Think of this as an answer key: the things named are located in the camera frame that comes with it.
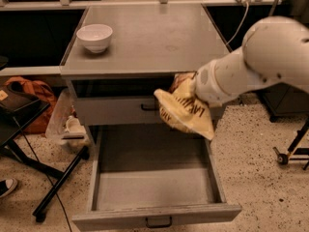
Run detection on brown yellow chip bag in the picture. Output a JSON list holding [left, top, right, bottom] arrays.
[[154, 72, 214, 140]]

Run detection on open grey bottom drawer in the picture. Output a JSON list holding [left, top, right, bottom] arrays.
[[72, 124, 241, 232]]

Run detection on black wheeled tripod base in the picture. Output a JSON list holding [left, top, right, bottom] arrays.
[[273, 119, 309, 170]]

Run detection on black white sneaker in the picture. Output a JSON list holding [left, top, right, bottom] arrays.
[[0, 178, 18, 198]]

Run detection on black table stand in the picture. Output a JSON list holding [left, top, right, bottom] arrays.
[[0, 55, 91, 223]]

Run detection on grey drawer cabinet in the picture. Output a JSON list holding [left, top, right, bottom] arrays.
[[59, 3, 240, 146]]

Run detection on white power cable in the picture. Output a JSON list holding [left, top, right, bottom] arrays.
[[225, 2, 251, 46]]

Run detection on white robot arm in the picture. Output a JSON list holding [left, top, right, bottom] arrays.
[[194, 16, 309, 106]]

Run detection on white ceramic bowl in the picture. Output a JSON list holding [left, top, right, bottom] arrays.
[[76, 24, 113, 53]]

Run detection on clear plastic bag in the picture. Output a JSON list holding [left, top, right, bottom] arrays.
[[45, 88, 91, 152]]

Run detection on closed grey upper drawer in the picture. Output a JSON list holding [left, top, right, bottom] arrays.
[[73, 93, 228, 127]]

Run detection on black floor cable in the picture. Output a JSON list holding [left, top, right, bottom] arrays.
[[12, 115, 73, 232]]

